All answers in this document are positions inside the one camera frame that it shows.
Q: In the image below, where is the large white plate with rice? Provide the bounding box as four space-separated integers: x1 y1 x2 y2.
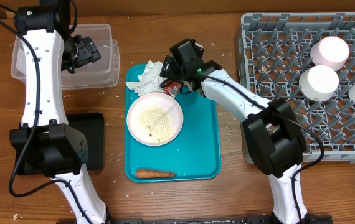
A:
126 92 184 146

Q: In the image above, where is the red snack wrapper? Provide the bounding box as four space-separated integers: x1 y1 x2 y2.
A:
160 80 182 98

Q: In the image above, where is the pink plastic bowl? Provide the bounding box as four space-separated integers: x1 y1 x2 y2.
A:
310 36 350 71

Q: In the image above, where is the crumpled white tissue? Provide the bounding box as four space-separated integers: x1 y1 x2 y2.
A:
126 60 165 96

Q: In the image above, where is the teal plastic serving tray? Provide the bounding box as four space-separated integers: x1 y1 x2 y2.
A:
124 63 222 183

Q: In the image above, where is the clear plastic bin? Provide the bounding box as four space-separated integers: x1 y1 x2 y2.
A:
11 24 120 91

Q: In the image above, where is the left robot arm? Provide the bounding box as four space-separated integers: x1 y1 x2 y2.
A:
9 1 111 223

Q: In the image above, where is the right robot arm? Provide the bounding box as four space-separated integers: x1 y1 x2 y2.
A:
160 56 309 223

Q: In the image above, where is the grey dishwasher rack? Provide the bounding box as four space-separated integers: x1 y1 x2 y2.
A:
235 12 355 163

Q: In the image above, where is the orange carrot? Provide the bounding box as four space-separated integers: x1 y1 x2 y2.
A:
135 169 176 179

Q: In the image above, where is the pale green bowl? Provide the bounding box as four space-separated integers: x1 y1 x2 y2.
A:
299 65 339 101

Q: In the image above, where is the black tray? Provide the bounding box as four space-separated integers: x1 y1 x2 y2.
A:
9 113 105 177

